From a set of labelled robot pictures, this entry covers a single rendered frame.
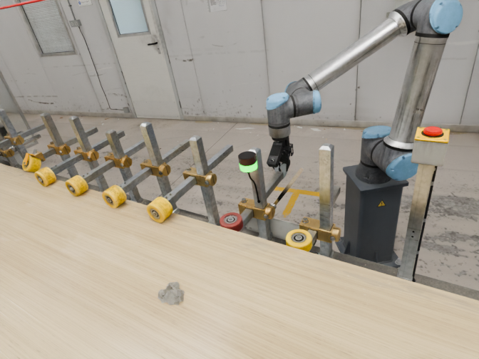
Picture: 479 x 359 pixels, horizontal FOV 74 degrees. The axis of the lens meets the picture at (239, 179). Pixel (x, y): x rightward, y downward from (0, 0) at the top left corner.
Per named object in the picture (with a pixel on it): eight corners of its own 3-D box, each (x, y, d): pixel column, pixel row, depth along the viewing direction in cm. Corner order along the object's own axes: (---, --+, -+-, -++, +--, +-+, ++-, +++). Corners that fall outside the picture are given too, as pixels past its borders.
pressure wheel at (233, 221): (232, 232, 121) (227, 209, 115) (249, 238, 117) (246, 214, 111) (220, 246, 116) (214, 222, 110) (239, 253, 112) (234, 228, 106)
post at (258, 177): (265, 246, 135) (251, 145, 110) (272, 248, 134) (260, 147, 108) (261, 252, 133) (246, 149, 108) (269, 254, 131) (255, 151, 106)
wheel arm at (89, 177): (152, 139, 176) (150, 133, 174) (157, 139, 174) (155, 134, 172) (74, 187, 141) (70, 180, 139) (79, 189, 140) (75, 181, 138)
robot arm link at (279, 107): (293, 96, 122) (267, 101, 122) (294, 126, 129) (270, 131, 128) (286, 90, 130) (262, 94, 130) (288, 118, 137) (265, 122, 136)
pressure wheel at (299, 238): (284, 258, 107) (281, 232, 101) (305, 250, 108) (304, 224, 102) (294, 275, 100) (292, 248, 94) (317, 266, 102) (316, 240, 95)
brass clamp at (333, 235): (304, 226, 119) (304, 215, 116) (341, 234, 112) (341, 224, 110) (299, 236, 115) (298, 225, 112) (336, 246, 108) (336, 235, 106)
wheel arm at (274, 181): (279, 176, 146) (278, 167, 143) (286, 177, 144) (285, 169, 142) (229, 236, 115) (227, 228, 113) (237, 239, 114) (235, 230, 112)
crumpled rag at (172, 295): (153, 292, 89) (151, 286, 88) (175, 278, 92) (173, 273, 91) (167, 313, 82) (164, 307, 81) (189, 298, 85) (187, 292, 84)
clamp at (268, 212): (245, 206, 130) (244, 196, 127) (275, 214, 123) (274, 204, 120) (238, 215, 126) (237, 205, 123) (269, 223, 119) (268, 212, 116)
